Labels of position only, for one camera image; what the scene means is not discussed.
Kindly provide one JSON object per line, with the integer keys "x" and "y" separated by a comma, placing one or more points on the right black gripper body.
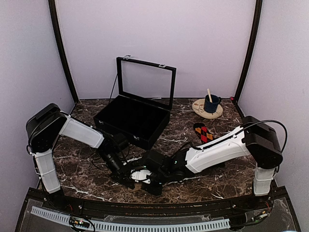
{"x": 162, "y": 178}

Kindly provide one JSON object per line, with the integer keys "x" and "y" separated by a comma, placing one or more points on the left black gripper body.
{"x": 117, "y": 171}

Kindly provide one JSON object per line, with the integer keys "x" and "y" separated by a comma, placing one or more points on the argyle patterned sock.
{"x": 203, "y": 133}

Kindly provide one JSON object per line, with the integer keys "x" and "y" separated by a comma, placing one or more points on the brown ribbed sock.
{"x": 137, "y": 186}

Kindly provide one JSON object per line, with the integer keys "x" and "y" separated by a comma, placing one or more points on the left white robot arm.
{"x": 43, "y": 130}

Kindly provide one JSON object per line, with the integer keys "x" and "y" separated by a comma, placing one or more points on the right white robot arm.
{"x": 253, "y": 137}

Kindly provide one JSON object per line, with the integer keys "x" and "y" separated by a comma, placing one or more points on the black display box with lid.
{"x": 141, "y": 111}

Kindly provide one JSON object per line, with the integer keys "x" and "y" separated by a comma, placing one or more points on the dark blue mug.
{"x": 212, "y": 107}

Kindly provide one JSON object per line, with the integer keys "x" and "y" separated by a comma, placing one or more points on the wooden stick in mug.
{"x": 209, "y": 95}

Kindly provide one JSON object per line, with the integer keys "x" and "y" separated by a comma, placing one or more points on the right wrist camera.
{"x": 155, "y": 161}

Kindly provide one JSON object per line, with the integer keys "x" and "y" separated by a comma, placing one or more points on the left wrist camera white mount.
{"x": 141, "y": 176}

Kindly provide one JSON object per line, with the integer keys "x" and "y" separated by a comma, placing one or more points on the black front rail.
{"x": 226, "y": 207}

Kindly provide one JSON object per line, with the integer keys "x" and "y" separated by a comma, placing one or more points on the white slotted cable duct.
{"x": 133, "y": 224}

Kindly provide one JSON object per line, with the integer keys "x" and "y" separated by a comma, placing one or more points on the left black corner post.
{"x": 61, "y": 50}

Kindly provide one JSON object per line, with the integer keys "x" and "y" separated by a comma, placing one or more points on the black corner post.
{"x": 250, "y": 49}
{"x": 61, "y": 50}

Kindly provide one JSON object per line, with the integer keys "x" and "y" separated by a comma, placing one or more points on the right black corner post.
{"x": 250, "y": 49}

